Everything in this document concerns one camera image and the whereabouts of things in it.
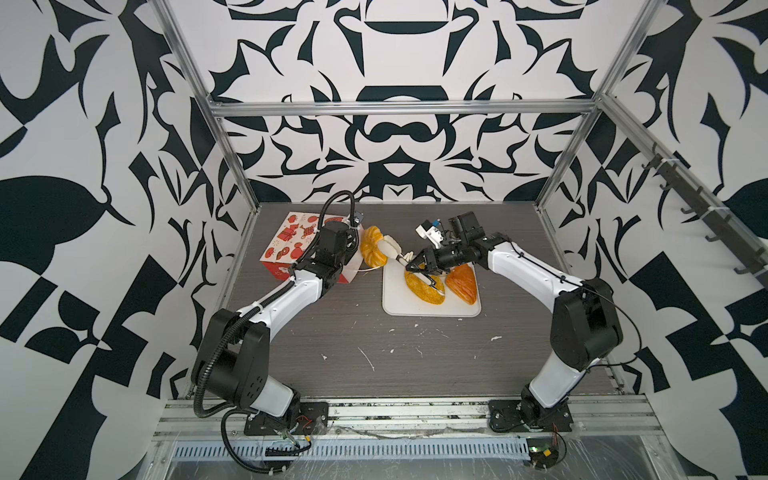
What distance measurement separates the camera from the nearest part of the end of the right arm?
663 mm

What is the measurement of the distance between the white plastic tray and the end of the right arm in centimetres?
15

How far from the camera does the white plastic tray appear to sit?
3.07ft
